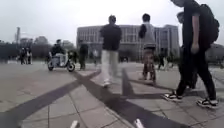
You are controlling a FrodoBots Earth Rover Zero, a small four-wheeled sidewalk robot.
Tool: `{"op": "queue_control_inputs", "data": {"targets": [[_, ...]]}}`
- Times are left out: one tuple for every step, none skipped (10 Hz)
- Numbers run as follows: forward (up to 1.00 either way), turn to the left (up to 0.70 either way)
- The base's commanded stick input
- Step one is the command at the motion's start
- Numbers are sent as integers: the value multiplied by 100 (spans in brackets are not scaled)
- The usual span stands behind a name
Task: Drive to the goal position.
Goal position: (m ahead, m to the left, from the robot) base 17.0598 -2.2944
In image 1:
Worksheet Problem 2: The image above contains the large grey building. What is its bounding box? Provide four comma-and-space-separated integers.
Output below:
76, 24, 181, 63

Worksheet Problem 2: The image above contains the group of people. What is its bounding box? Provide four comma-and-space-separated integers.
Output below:
18, 46, 33, 66

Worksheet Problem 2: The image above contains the tall tower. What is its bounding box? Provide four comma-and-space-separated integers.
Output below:
14, 26, 21, 45

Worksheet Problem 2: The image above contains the row of trees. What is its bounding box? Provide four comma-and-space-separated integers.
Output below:
0, 35, 78, 62

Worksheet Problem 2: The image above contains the robot's own part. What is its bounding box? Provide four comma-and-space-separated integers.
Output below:
133, 118, 145, 128
69, 120, 80, 128

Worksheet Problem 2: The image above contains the white scooter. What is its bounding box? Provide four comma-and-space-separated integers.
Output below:
47, 53, 76, 73

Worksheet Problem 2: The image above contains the person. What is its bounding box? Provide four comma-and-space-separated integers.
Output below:
99, 14, 123, 89
49, 38, 67, 66
138, 13, 158, 83
77, 40, 90, 71
175, 11, 200, 91
157, 47, 167, 70
162, 0, 221, 110

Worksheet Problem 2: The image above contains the grey paved plaza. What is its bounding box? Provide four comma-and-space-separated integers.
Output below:
0, 60, 224, 128

